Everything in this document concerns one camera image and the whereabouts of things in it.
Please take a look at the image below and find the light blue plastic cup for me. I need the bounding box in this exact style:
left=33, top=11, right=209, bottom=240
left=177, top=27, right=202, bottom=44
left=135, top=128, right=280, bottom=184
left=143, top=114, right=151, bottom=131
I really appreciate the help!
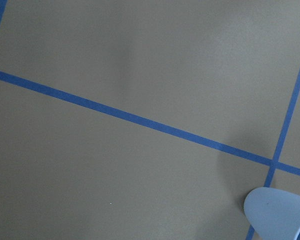
left=243, top=187, right=300, bottom=240

